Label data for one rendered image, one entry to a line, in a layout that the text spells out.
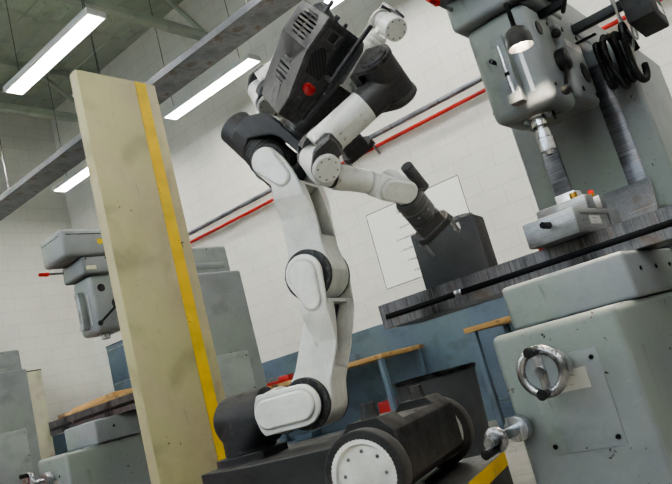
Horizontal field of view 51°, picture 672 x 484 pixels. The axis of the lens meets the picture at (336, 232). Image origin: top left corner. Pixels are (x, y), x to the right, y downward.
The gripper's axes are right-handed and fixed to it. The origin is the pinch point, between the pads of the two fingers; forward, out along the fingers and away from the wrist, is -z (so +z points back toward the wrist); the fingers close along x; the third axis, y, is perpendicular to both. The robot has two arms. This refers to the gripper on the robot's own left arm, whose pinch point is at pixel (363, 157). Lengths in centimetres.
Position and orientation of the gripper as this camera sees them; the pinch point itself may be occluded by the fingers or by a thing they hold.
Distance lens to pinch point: 252.9
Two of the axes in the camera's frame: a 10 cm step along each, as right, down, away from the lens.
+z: -5.1, -5.1, -6.9
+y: -3.6, -6.1, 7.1
